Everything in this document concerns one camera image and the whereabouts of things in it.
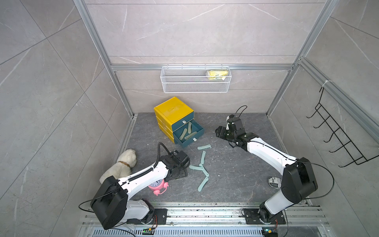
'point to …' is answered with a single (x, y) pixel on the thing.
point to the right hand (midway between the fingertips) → (219, 131)
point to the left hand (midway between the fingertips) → (181, 172)
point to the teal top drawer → (183, 121)
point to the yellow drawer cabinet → (177, 121)
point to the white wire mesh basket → (195, 79)
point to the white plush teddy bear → (126, 160)
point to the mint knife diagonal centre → (206, 173)
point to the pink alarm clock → (159, 187)
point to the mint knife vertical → (203, 156)
